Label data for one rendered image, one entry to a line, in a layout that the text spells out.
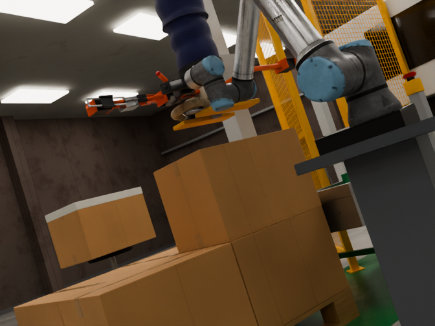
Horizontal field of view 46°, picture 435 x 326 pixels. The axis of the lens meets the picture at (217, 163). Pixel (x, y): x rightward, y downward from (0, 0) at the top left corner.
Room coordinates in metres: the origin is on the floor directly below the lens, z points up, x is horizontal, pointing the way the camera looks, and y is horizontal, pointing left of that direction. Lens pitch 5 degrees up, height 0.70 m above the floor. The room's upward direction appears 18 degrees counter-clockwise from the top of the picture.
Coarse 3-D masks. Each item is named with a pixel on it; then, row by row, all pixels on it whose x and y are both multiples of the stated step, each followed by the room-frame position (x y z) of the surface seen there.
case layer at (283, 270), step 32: (288, 224) 2.30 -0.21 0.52; (320, 224) 2.43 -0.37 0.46; (160, 256) 2.66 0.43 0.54; (192, 256) 2.00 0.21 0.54; (224, 256) 2.05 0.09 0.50; (256, 256) 2.15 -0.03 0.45; (288, 256) 2.26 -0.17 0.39; (320, 256) 2.39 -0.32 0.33; (64, 288) 2.60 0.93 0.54; (96, 288) 1.97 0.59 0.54; (128, 288) 1.77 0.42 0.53; (160, 288) 1.84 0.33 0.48; (192, 288) 1.93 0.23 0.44; (224, 288) 2.02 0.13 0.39; (256, 288) 2.12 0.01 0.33; (288, 288) 2.22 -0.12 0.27; (320, 288) 2.34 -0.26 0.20; (32, 320) 2.28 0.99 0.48; (64, 320) 1.99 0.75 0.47; (96, 320) 1.76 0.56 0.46; (128, 320) 1.75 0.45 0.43; (160, 320) 1.82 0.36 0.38; (192, 320) 1.90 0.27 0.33; (224, 320) 1.99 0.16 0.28; (256, 320) 2.09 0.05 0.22; (288, 320) 2.19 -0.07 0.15
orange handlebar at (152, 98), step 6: (258, 66) 2.31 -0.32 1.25; (264, 66) 2.34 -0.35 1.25; (270, 66) 2.36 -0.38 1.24; (276, 66) 2.39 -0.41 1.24; (198, 90) 2.37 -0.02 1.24; (150, 96) 2.19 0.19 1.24; (156, 96) 2.21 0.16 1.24; (162, 96) 2.23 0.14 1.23; (186, 96) 2.38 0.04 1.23; (192, 96) 2.40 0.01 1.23; (114, 102) 2.07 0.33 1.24; (120, 102) 2.09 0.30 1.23; (144, 102) 2.22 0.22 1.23; (150, 102) 2.22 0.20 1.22; (90, 108) 2.01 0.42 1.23; (114, 108) 2.12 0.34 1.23
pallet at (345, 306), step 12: (348, 288) 2.46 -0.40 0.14; (336, 300) 2.39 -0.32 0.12; (348, 300) 2.44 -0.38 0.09; (312, 312) 2.28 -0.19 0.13; (324, 312) 2.43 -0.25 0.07; (336, 312) 2.38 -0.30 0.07; (348, 312) 2.42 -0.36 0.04; (288, 324) 2.18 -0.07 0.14; (324, 324) 2.43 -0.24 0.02; (336, 324) 2.38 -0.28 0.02
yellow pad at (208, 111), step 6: (240, 102) 2.37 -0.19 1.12; (246, 102) 2.39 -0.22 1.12; (252, 102) 2.42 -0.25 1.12; (258, 102) 2.46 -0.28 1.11; (210, 108) 2.24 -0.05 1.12; (234, 108) 2.39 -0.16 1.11; (240, 108) 2.45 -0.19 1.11; (246, 108) 2.50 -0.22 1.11; (198, 114) 2.29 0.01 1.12; (204, 114) 2.29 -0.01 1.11; (210, 114) 2.35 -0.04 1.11
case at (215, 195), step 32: (192, 160) 2.14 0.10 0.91; (224, 160) 2.16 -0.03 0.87; (256, 160) 2.27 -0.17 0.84; (288, 160) 2.39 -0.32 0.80; (160, 192) 2.40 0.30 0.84; (192, 192) 2.20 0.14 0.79; (224, 192) 2.13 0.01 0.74; (256, 192) 2.23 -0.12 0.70; (288, 192) 2.35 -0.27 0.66; (192, 224) 2.26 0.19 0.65; (224, 224) 2.09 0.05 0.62; (256, 224) 2.20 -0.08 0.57
